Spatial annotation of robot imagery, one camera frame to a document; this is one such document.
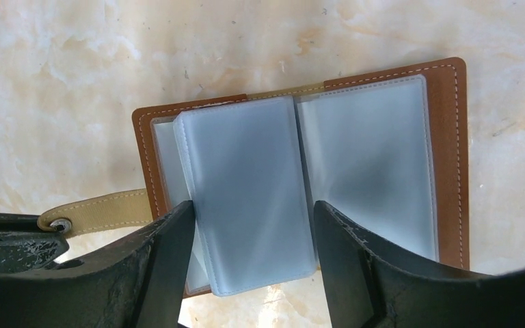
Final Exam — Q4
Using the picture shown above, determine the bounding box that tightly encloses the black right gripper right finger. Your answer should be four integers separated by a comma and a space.
314, 201, 525, 327

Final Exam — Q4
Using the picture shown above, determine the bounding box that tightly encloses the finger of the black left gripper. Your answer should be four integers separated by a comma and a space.
0, 213, 69, 273

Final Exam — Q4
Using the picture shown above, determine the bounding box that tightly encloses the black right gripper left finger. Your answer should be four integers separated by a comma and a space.
0, 201, 195, 327

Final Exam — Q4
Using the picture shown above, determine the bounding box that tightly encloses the brown leather card holder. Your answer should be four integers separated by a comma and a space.
38, 57, 470, 297

